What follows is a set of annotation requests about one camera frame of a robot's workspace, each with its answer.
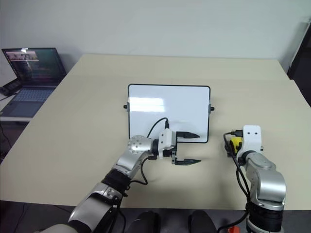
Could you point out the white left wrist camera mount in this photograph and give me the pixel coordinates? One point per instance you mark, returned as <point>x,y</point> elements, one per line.
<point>166,140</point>

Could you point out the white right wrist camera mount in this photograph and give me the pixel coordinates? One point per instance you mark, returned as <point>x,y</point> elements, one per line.
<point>251,140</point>

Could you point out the black handheld device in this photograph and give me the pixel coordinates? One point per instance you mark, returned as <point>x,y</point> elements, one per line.
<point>9,87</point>

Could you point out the small red object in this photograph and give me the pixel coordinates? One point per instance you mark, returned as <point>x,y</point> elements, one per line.
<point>233,229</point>

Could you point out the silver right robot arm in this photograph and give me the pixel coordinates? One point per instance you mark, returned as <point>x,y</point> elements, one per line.
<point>269,179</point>

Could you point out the open grey laptop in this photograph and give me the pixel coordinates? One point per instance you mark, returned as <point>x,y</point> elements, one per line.
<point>34,68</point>

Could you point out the small black-framed whiteboard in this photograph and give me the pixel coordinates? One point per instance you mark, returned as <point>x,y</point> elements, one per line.
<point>170,106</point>

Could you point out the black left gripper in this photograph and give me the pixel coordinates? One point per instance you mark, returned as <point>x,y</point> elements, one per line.
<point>173,154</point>

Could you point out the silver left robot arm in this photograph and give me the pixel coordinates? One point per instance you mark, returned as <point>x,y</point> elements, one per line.
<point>136,145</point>

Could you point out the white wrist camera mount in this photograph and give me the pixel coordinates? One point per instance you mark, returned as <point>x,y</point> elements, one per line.
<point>251,140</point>
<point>166,140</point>

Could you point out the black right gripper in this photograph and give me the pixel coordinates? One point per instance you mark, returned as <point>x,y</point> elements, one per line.
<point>240,144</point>

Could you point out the yellow whiteboard eraser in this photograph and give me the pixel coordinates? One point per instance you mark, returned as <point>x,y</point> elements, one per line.
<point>234,143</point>

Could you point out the dark panel by wall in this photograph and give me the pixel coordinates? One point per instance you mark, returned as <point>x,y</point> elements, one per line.
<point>301,65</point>

